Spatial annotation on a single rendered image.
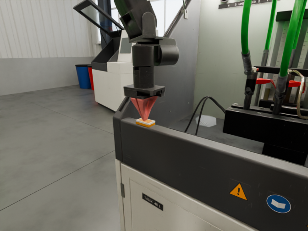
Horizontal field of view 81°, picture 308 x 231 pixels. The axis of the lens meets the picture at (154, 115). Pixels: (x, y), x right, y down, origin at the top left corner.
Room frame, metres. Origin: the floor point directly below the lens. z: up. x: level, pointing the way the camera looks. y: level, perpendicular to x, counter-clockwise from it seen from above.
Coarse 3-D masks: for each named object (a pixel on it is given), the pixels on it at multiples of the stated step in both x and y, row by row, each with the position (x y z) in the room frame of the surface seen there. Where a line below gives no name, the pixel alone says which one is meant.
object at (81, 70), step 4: (80, 64) 6.38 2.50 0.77; (84, 64) 6.38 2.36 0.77; (88, 64) 6.38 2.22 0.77; (76, 68) 6.09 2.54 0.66; (80, 68) 5.99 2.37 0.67; (84, 68) 6.00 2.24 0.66; (80, 72) 6.00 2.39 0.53; (84, 72) 6.00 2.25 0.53; (80, 76) 6.02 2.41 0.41; (84, 76) 6.01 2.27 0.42; (88, 76) 6.06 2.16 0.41; (80, 80) 6.04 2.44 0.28; (84, 80) 6.01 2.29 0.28; (88, 80) 6.06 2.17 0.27; (80, 84) 6.07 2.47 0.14; (84, 84) 6.02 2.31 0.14; (88, 84) 6.06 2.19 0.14; (84, 88) 6.04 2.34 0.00
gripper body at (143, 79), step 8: (136, 72) 0.47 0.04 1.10; (144, 72) 0.46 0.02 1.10; (152, 72) 0.48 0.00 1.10; (136, 80) 0.47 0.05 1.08; (144, 80) 0.47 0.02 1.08; (152, 80) 0.48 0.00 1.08; (128, 88) 0.48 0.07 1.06; (136, 88) 0.47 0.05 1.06; (144, 88) 0.46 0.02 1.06; (152, 88) 0.46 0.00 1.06; (160, 88) 0.47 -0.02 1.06
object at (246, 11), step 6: (246, 0) 0.41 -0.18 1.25; (276, 0) 0.69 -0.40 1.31; (246, 6) 0.41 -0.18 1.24; (246, 12) 0.41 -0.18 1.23; (270, 12) 0.71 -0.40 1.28; (246, 18) 0.41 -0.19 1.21; (270, 18) 0.70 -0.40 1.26; (246, 24) 0.41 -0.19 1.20; (270, 24) 0.70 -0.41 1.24; (246, 30) 0.42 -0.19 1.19; (270, 30) 0.70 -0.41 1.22; (246, 36) 0.42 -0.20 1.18; (270, 36) 0.70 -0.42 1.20; (246, 42) 0.43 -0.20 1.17; (246, 48) 0.44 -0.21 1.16; (264, 48) 0.71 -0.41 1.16
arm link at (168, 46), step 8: (144, 16) 0.46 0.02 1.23; (152, 16) 0.47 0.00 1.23; (144, 24) 0.46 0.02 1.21; (152, 24) 0.47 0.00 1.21; (144, 32) 0.46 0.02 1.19; (152, 32) 0.47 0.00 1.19; (136, 40) 0.49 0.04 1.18; (144, 40) 0.50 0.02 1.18; (152, 40) 0.51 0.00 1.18; (160, 40) 0.51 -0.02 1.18; (168, 40) 0.52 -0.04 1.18; (160, 48) 0.50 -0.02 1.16; (168, 48) 0.51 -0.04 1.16; (176, 48) 0.52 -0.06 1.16; (160, 56) 0.50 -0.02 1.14; (168, 56) 0.50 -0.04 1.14; (176, 56) 0.52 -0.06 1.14; (160, 64) 0.50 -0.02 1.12; (168, 64) 0.52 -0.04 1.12
